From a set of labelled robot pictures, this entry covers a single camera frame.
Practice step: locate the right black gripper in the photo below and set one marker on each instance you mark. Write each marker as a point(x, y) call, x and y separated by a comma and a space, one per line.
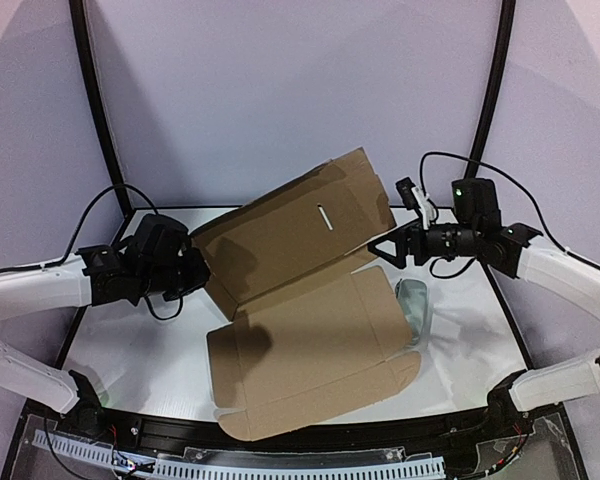
point(410, 244)

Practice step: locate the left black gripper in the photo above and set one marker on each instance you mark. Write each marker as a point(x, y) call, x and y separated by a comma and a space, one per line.
point(196, 270)

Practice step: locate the brown cardboard box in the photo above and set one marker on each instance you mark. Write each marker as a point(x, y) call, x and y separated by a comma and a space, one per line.
point(314, 329)

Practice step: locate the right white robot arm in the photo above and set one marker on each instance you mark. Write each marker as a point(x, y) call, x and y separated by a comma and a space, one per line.
point(517, 251)

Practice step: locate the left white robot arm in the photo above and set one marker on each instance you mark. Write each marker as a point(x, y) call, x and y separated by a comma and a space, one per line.
point(159, 258)

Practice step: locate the pale green glasses case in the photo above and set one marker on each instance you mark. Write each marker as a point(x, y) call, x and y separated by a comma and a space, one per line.
point(413, 298)

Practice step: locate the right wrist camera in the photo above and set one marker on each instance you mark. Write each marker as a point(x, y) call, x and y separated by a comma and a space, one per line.
point(414, 198)

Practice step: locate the black front frame rail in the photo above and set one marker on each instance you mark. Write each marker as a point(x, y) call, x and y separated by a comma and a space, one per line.
point(148, 433)

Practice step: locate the white slotted cable duct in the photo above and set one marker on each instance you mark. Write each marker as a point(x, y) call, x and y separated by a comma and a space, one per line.
point(380, 464)

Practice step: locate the right black frame post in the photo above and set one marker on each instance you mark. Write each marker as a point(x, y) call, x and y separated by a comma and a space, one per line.
point(496, 74)

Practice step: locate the black frame post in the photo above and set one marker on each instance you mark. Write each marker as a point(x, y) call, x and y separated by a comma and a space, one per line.
point(78, 15)
point(496, 74)

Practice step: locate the left black frame post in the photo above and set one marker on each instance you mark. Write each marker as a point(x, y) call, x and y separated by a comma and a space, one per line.
point(78, 15)

